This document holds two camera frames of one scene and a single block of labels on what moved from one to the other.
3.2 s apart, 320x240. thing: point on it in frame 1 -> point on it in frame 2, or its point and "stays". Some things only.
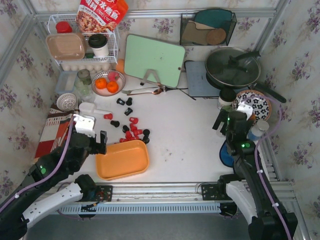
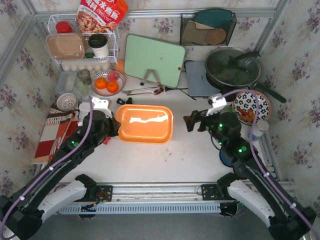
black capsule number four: [119, 101] stays
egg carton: [92, 68] stays
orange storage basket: [122, 160] -> [144, 124]
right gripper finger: [222, 116] -> [196, 116]
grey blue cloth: [226, 154] stays
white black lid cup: [98, 42] stays
